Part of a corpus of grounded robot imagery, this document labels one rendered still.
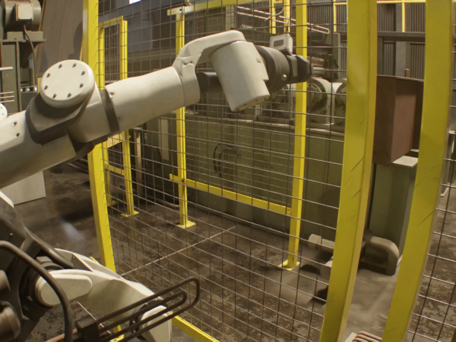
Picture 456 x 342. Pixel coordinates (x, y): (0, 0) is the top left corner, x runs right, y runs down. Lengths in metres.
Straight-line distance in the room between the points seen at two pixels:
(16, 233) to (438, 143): 0.83
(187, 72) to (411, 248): 0.53
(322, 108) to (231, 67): 2.25
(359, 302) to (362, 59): 1.79
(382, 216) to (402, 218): 0.15
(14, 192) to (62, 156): 3.74
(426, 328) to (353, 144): 1.63
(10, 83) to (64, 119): 4.44
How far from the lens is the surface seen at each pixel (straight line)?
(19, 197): 4.29
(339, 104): 2.70
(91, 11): 1.58
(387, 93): 2.41
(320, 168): 2.79
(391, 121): 2.41
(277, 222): 3.14
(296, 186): 2.37
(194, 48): 0.55
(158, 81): 0.53
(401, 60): 11.36
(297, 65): 0.73
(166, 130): 3.92
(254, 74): 0.57
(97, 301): 0.96
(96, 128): 0.52
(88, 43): 1.55
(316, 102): 2.78
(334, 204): 2.75
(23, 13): 5.04
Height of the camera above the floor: 1.30
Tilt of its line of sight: 15 degrees down
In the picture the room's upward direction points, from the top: straight up
